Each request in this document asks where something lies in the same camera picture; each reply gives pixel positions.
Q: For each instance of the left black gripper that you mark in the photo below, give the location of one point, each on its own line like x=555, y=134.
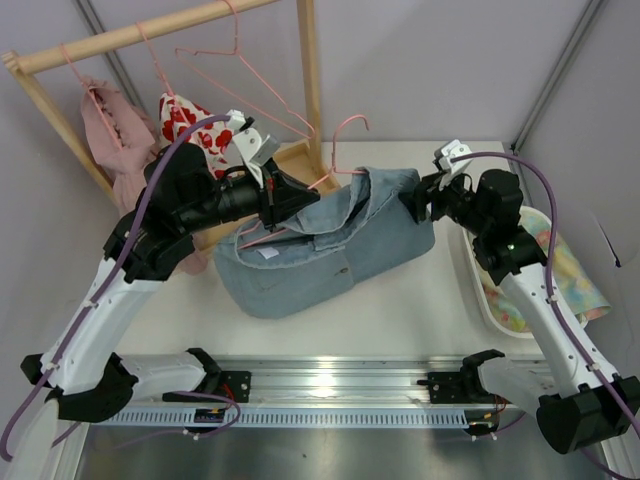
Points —
x=270, y=195

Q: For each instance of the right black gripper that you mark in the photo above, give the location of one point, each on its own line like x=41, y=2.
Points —
x=426, y=195

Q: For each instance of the pink wire hanger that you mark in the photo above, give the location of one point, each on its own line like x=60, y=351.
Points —
x=334, y=169

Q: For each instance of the light blue denim skirt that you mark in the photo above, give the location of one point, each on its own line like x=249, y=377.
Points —
x=346, y=238

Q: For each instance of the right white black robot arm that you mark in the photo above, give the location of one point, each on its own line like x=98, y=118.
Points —
x=587, y=401

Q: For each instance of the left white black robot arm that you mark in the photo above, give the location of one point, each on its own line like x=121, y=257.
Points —
x=85, y=377

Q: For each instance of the pink hanger with dress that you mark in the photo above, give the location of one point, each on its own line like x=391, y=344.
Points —
x=91, y=94

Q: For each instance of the red floral white garment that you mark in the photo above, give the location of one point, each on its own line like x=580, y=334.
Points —
x=200, y=130

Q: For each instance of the white perforated plastic basket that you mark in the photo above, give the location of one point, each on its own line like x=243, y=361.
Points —
x=498, y=312

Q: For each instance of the pink dress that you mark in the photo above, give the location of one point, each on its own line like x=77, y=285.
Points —
x=123, y=139

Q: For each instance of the pastel floral cloth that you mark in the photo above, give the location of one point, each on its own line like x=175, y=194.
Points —
x=583, y=297

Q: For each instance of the wooden clothes rack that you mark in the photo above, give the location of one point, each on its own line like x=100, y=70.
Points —
x=251, y=60

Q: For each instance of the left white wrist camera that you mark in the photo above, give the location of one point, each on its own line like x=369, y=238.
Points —
x=254, y=149

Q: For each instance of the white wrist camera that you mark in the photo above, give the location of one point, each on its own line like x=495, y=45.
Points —
x=254, y=149
x=451, y=160

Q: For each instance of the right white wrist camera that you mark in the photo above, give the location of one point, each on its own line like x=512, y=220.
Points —
x=451, y=160

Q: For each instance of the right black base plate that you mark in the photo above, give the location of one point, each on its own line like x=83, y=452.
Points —
x=459, y=387

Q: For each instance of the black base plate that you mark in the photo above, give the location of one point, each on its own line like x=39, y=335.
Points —
x=459, y=387
x=234, y=385

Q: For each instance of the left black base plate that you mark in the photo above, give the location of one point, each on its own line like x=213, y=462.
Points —
x=234, y=385

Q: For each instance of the white slotted cable duct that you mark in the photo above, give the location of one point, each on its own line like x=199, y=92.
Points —
x=250, y=417

